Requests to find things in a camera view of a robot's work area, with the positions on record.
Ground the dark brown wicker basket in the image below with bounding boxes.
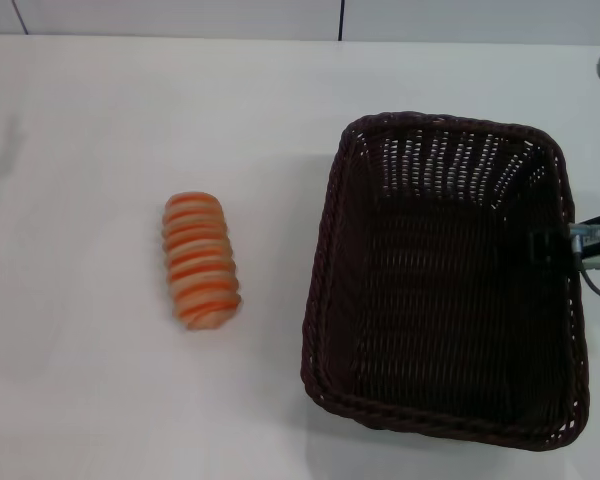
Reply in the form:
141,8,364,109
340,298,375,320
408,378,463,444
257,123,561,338
299,112,592,454

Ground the orange striped bread roll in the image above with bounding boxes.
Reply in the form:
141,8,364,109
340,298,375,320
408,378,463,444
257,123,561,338
159,191,244,331

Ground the grey gripper cable with connectors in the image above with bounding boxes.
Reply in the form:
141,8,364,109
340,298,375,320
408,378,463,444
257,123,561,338
567,223,600,305

